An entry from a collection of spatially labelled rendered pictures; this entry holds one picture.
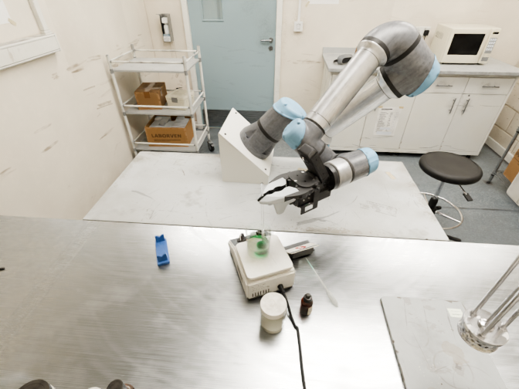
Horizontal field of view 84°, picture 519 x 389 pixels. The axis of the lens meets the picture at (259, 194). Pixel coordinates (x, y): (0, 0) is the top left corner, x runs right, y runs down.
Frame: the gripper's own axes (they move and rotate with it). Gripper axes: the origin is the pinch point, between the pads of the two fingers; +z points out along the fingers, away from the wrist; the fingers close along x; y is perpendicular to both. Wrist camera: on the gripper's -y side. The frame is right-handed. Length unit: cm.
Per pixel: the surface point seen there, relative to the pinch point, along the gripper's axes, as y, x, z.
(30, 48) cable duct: -8, 174, 42
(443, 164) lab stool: 56, 25, -145
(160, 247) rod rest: 24.8, 22.8, 22.3
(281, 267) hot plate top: 17.5, -7.3, -0.4
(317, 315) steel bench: 26.3, -18.1, -3.6
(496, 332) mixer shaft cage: 9.3, -43.1, -19.5
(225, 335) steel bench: 25.8, -10.8, 17.6
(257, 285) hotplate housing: 20.4, -6.9, 6.3
